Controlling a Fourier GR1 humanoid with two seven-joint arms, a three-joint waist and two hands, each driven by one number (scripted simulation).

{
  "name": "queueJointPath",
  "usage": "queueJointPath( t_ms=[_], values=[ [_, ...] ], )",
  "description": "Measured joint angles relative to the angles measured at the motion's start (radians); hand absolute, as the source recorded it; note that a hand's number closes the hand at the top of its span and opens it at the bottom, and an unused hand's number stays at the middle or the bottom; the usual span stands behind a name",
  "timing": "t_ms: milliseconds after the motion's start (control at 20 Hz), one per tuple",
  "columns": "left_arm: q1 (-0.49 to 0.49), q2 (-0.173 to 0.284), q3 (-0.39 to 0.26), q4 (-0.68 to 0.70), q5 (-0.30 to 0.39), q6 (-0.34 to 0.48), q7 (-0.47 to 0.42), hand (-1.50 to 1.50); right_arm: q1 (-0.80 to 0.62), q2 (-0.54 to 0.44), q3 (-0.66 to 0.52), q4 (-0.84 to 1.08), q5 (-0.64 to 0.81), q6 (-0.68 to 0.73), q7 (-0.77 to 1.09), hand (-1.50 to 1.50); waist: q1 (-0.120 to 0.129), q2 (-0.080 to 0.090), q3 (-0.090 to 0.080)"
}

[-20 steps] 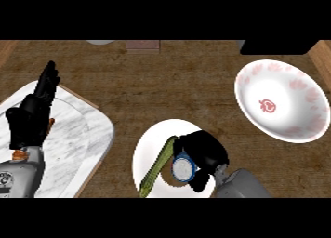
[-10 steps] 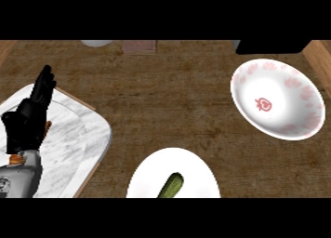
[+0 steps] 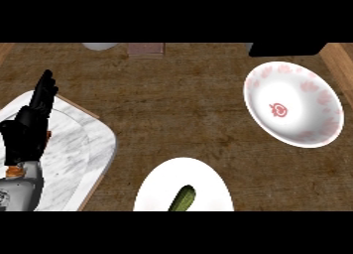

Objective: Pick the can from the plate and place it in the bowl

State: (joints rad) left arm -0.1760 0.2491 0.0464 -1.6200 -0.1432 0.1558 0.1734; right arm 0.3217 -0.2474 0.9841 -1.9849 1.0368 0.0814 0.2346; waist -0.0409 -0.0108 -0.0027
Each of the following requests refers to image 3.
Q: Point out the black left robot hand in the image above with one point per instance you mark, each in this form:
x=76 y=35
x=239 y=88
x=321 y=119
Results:
x=28 y=125

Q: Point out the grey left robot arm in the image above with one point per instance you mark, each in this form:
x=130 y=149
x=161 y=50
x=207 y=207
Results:
x=15 y=191

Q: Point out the plain white plate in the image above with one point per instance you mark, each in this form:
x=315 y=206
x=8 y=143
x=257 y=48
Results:
x=164 y=185

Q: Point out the white bowl with pink print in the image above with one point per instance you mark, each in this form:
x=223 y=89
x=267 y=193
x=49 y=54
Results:
x=293 y=104

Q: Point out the pale grey round object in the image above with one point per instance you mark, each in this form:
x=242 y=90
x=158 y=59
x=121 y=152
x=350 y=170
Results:
x=99 y=45

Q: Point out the pinkish brown block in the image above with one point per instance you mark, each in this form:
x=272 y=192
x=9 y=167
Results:
x=145 y=49

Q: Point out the green cucumber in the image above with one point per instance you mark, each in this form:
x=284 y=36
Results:
x=185 y=198

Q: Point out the black appliance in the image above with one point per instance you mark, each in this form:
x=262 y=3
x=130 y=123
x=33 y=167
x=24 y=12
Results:
x=285 y=48

